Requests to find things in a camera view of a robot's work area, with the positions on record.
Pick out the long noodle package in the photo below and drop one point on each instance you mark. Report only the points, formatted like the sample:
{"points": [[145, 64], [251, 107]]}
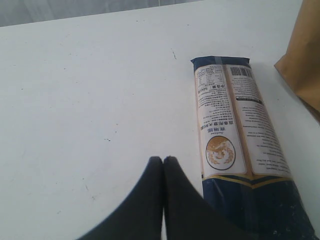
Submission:
{"points": [[245, 176]]}

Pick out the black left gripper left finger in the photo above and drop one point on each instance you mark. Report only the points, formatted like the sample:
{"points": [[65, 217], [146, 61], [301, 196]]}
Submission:
{"points": [[140, 215]]}

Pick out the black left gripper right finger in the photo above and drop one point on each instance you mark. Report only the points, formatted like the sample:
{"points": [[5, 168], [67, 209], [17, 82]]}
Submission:
{"points": [[187, 215]]}

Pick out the white curtain backdrop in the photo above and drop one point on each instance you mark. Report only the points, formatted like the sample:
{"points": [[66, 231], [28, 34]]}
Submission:
{"points": [[69, 18]]}

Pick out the large brown paper bag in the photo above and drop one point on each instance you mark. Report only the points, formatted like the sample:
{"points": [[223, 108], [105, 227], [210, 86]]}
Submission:
{"points": [[300, 65]]}

